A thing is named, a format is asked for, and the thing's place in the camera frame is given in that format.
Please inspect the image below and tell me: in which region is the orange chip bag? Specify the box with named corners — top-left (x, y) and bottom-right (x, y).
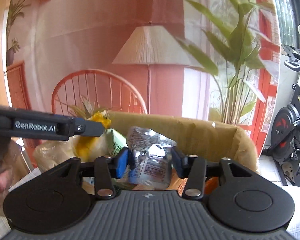
top-left (169, 169), bottom-right (220, 197)

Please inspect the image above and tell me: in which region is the yellow snack bag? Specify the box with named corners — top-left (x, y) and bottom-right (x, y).
top-left (74, 111), bottom-right (111, 162)

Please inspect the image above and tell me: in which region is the silver foil snack pack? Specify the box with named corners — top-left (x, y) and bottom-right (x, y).
top-left (125, 126), bottom-right (177, 190)

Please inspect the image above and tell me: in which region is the brown cardboard box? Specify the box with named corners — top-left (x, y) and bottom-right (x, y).
top-left (32, 110), bottom-right (260, 196)

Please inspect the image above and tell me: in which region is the green snack bag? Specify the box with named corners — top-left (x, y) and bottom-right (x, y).
top-left (105, 128), bottom-right (127, 156)

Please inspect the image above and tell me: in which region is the person left hand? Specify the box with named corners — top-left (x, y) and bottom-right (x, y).
top-left (0, 140), bottom-right (20, 217)

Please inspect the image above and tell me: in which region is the black exercise bike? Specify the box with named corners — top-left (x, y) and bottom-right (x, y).
top-left (266, 23), bottom-right (300, 193)

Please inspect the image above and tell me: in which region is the checkered bed sheet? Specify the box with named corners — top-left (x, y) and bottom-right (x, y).
top-left (0, 155), bottom-right (300, 239)

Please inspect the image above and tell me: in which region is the printed room backdrop cloth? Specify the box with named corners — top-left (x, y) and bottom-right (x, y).
top-left (6, 0), bottom-right (280, 151)

